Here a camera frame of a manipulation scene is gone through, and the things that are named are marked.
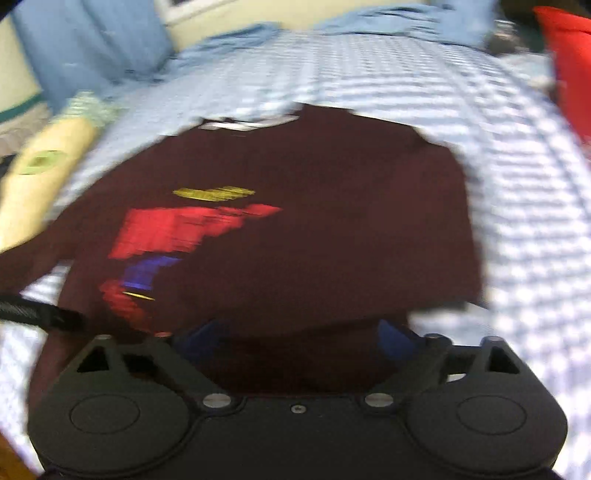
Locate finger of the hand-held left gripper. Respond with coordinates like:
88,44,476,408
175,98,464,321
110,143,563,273
0,293,86,332

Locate blue white checkered bed sheet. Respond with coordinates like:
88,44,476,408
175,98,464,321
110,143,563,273
0,25,591,476

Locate light blue pillow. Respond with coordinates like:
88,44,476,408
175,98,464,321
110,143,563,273
175,0,497,65

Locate red cloth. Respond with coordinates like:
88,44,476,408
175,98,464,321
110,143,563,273
533,6,591,160

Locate dark object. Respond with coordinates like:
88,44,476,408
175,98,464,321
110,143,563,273
487,18,555,58

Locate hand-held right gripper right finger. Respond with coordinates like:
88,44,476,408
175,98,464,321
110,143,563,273
362,320,533,411

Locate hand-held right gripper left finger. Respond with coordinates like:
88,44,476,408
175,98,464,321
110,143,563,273
76,320,232,412

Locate maroon printed shirt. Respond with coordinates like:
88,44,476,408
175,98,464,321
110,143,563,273
0,104,485,398

